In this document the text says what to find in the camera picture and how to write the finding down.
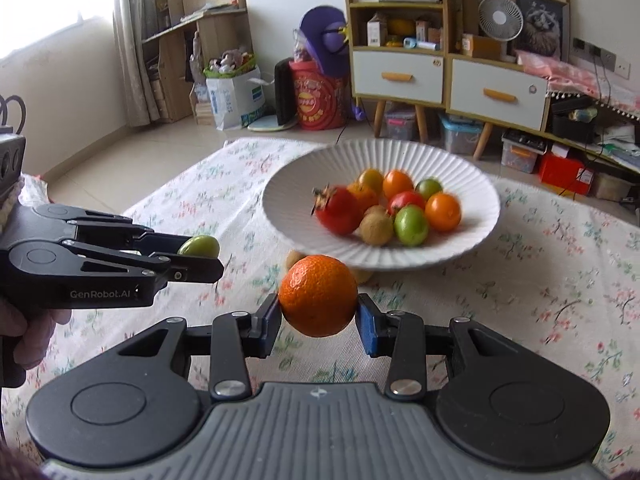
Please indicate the small brown cardboard box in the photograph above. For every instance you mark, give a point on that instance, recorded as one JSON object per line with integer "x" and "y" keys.
{"x": 480, "y": 46}

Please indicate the white ribbed plate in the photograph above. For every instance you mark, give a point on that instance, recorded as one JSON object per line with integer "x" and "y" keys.
{"x": 300, "y": 195}

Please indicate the white shelf box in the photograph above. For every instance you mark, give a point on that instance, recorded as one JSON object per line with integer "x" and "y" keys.
{"x": 376, "y": 30}

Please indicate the wooden bookshelf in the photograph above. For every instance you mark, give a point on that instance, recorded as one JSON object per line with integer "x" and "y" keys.
{"x": 172, "y": 60}

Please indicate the framed cat picture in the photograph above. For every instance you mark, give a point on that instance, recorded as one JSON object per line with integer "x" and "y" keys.
{"x": 540, "y": 20}

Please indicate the red box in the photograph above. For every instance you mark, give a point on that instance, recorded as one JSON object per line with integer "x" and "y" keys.
{"x": 565, "y": 172}

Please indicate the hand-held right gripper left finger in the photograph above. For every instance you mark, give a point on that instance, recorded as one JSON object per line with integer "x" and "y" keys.
{"x": 271, "y": 330}

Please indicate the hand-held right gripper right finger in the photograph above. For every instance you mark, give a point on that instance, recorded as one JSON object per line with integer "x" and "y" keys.
{"x": 366, "y": 332}

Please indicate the small mandarin orange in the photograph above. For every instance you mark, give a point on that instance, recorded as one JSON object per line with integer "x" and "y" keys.
{"x": 365, "y": 195}

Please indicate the orange tomato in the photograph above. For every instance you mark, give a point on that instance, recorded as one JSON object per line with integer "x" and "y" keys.
{"x": 397, "y": 183}
{"x": 442, "y": 211}

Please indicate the black storage box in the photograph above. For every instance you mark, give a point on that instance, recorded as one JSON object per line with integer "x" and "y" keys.
{"x": 570, "y": 122}

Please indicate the grey lid storage bin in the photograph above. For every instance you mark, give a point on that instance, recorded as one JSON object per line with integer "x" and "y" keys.
{"x": 522, "y": 152}

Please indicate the tall yellow shelf cabinet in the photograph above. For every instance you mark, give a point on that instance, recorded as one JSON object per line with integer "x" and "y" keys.
{"x": 397, "y": 77}

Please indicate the beige curtain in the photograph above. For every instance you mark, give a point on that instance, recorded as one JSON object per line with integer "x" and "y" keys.
{"x": 132, "y": 35}

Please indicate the white paper bag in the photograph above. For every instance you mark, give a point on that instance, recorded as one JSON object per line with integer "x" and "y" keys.
{"x": 235, "y": 100}

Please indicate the white blue thermometer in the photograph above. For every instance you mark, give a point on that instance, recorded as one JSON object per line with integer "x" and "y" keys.
{"x": 420, "y": 44}

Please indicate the large green tomato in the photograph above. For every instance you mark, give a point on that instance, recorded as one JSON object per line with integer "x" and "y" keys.
{"x": 411, "y": 225}

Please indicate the wall power socket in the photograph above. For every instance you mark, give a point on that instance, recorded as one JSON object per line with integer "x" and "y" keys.
{"x": 623, "y": 67}
{"x": 592, "y": 52}

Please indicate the small white fan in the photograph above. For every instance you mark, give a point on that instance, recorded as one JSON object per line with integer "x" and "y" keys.
{"x": 500, "y": 19}

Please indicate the stuffed toys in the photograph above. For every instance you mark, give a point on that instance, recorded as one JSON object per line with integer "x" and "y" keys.
{"x": 230, "y": 60}

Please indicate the white round base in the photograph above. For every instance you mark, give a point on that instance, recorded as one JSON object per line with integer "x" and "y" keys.
{"x": 267, "y": 124}

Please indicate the large red tomato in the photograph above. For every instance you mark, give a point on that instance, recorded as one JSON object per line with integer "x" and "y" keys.
{"x": 342, "y": 210}

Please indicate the black flat panel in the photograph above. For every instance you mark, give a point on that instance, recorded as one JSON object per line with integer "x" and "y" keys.
{"x": 284, "y": 92}

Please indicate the purple plush toy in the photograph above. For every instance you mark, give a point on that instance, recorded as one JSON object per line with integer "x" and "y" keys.
{"x": 325, "y": 30}

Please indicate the short yellow drawer cabinet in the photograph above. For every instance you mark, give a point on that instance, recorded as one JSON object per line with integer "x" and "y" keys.
{"x": 495, "y": 92}

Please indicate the clear plastic storage bin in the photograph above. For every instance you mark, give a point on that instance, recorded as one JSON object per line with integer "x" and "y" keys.
{"x": 400, "y": 127}

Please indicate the olive green tomato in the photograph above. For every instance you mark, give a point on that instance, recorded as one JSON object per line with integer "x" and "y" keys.
{"x": 371, "y": 179}

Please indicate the pink lace cloth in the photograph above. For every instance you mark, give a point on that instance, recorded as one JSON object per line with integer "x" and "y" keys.
{"x": 575, "y": 72}

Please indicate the small green tomato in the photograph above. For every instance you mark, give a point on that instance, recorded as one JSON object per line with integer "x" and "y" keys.
{"x": 430, "y": 187}
{"x": 198, "y": 246}

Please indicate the large mandarin orange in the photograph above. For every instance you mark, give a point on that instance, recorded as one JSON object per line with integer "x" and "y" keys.
{"x": 318, "y": 295}

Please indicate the small red tomato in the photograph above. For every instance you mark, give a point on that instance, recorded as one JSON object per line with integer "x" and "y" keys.
{"x": 402, "y": 199}

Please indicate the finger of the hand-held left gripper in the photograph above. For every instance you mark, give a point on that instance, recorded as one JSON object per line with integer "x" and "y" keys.
{"x": 200, "y": 270}
{"x": 160, "y": 244}

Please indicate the person's left hand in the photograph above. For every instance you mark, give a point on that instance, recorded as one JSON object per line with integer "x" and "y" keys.
{"x": 40, "y": 330}

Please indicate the blue lid storage bin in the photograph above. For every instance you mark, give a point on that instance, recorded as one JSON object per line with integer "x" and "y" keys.
{"x": 460, "y": 135}

